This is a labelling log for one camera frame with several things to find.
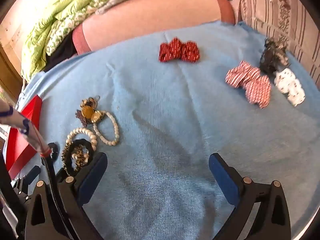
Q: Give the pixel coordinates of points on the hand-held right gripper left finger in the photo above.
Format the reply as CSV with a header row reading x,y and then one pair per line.
x,y
93,175

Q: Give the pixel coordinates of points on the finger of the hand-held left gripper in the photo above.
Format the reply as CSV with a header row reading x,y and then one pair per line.
x,y
33,172

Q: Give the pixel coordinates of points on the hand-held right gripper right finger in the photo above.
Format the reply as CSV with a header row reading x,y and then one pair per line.
x,y
222,177

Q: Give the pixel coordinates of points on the red box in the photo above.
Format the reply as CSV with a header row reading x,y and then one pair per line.
x,y
18,155

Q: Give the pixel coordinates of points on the gold watch brooch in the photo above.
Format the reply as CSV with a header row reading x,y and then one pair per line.
x,y
96,116

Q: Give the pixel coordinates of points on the gold pendant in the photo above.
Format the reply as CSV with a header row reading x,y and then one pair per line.
x,y
87,110

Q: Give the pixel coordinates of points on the red striped flower brooch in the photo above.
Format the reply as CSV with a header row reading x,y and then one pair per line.
x,y
81,119

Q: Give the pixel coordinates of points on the blue blanket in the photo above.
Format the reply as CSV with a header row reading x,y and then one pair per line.
x,y
162,130

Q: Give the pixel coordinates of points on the red white striped bow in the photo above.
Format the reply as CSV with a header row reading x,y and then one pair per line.
x,y
257,90

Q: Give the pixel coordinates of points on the wooden furniture panel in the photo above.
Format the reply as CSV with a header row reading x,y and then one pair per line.
x,y
8,67

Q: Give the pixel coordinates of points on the white dotted bow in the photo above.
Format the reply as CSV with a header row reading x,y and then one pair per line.
x,y
290,85

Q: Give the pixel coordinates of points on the dark cloth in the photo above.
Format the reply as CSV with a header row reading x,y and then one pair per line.
x,y
62,52

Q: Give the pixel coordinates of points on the black lace bow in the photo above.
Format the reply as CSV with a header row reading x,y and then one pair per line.
x,y
270,57

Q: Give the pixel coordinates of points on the red dotted bow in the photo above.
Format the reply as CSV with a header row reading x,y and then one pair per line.
x,y
170,51

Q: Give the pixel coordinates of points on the pink bed cover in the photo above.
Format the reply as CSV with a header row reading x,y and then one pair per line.
x,y
150,15

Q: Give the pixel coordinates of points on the striped floral cloth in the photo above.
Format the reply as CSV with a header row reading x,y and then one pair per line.
x,y
275,5

